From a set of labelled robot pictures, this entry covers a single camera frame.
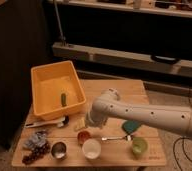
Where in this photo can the crumpled silver foil wrapper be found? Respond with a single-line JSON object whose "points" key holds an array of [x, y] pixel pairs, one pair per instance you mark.
{"points": [[37, 139]]}

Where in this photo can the teal green sponge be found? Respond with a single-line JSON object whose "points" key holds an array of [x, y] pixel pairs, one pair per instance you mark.
{"points": [[130, 126]]}

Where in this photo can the green pickle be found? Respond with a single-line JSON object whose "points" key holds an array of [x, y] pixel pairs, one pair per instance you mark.
{"points": [[63, 100]]}

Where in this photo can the black handle on shelf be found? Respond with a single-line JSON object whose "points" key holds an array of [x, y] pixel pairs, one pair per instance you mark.
{"points": [[165, 60]]}

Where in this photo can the metal fork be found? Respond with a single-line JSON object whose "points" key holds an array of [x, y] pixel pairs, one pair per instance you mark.
{"points": [[126, 138]]}

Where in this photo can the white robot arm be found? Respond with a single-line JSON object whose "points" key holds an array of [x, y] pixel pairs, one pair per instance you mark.
{"points": [[174, 119]]}

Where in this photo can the bunch of dark grapes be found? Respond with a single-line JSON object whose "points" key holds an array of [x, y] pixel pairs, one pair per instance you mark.
{"points": [[36, 153]]}

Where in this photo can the small metal cup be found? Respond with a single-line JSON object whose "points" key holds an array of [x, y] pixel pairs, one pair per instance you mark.
{"points": [[58, 150]]}

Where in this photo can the wooden shelf rail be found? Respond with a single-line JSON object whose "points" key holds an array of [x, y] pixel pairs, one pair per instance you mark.
{"points": [[121, 59]]}

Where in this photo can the yellow plastic tray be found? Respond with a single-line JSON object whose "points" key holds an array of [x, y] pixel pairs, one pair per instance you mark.
{"points": [[48, 83]]}

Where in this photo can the metal vertical pole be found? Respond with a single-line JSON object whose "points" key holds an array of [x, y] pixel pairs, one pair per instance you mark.
{"points": [[62, 38]]}

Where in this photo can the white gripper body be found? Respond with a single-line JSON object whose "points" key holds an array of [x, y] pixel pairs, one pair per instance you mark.
{"points": [[95, 120]]}

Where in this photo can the green plastic cup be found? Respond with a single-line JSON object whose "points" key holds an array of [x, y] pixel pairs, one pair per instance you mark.
{"points": [[139, 146]]}

